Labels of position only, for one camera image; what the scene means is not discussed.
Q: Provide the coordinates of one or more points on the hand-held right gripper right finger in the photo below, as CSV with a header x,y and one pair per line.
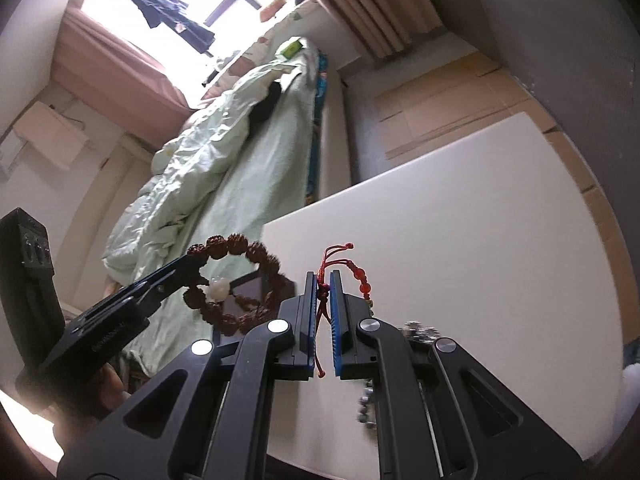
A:
x,y
337,322

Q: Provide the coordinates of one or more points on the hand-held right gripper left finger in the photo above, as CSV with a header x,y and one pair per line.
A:
x,y
309,322

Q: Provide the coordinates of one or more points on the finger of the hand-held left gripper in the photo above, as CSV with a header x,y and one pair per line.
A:
x,y
172,272

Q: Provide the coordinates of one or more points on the person's left hand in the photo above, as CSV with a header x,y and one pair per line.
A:
x,y
111,385

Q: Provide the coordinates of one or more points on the light green blanket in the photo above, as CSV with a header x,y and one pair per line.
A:
x,y
200,170

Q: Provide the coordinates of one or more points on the blue bed sheet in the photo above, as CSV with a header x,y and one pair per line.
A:
x,y
314,170

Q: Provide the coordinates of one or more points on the white mattress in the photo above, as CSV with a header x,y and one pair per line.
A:
x,y
336,150

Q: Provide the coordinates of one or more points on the white air conditioner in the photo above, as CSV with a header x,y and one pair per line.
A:
x,y
47,135

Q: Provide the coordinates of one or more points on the black cloth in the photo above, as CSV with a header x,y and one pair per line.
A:
x,y
265,105

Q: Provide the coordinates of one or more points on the pink curtain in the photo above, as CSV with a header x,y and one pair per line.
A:
x,y
125,75

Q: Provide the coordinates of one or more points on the green box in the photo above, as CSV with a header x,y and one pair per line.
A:
x,y
291,48

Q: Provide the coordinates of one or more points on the dark hanging clothes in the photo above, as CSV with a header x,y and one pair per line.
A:
x,y
170,15

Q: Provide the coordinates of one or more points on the orange object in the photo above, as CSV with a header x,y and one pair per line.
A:
x,y
271,9

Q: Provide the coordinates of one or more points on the beige curtain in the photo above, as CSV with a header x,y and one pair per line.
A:
x,y
365,5

